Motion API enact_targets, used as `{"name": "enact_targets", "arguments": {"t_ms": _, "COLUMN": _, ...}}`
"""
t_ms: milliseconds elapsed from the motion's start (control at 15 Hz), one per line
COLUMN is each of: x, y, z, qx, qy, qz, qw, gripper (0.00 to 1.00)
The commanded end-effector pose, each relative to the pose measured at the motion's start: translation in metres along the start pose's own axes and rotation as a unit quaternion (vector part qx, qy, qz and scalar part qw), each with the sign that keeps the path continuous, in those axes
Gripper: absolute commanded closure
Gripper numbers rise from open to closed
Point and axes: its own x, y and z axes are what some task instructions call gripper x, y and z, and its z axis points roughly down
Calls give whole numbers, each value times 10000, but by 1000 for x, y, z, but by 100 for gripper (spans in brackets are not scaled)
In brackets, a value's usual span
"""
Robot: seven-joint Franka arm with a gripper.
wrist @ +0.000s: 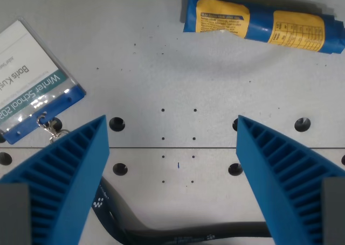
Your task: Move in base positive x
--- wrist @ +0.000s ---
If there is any conference name badge blue holder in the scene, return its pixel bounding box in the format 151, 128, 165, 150
0, 18, 87, 145

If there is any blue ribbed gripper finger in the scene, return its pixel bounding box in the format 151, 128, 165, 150
0, 114, 111, 245
235, 115, 345, 245

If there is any black printed lanyard strap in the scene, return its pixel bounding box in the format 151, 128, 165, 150
91, 176, 274, 245

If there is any metal lanyard clip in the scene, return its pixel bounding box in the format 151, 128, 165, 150
37, 115, 71, 144

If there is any blue and yellow tube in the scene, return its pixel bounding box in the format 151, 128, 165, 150
183, 0, 345, 55

